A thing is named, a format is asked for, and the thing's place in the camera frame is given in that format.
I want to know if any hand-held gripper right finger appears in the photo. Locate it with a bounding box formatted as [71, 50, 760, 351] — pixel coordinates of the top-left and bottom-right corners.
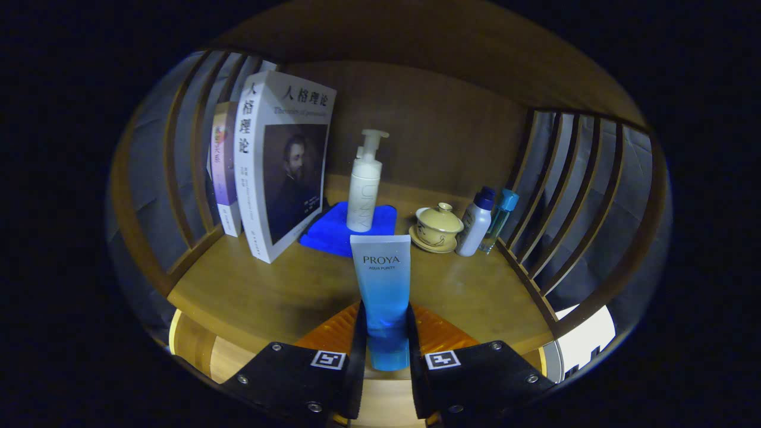
[406, 303, 556, 428]

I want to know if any thick white book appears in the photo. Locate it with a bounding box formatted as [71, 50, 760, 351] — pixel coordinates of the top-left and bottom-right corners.
[234, 71, 338, 264]

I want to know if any clear teal bottle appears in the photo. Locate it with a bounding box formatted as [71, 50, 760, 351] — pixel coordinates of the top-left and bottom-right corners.
[479, 189, 520, 255]

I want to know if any yellow lidded teacup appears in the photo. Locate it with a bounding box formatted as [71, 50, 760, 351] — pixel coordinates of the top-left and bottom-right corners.
[408, 202, 464, 254]

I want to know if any white pump bottle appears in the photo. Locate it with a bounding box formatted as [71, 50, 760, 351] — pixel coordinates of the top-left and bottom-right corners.
[347, 129, 390, 233]

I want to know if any blue cosmetic tube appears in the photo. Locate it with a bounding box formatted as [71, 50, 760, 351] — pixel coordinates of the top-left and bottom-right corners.
[350, 234, 412, 372]

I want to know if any blue folded cloth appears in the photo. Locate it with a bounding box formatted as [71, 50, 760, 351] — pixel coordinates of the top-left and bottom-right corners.
[298, 202, 398, 257]

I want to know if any wooden countertop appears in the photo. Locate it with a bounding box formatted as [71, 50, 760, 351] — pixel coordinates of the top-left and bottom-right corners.
[168, 172, 556, 357]

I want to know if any wooden cabinet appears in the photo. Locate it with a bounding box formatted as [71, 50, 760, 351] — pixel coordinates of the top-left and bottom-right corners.
[107, 0, 672, 381]

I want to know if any white bottle with blue cap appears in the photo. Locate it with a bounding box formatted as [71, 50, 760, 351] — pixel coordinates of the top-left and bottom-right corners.
[455, 187, 496, 257]

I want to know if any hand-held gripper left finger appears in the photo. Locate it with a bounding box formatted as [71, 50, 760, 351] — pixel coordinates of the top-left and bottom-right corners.
[220, 300, 367, 428]

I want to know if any purple book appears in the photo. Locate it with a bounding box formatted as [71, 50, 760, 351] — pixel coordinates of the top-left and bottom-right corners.
[211, 101, 243, 238]

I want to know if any white drawer unit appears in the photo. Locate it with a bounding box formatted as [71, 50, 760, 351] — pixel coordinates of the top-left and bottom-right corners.
[544, 304, 617, 382]

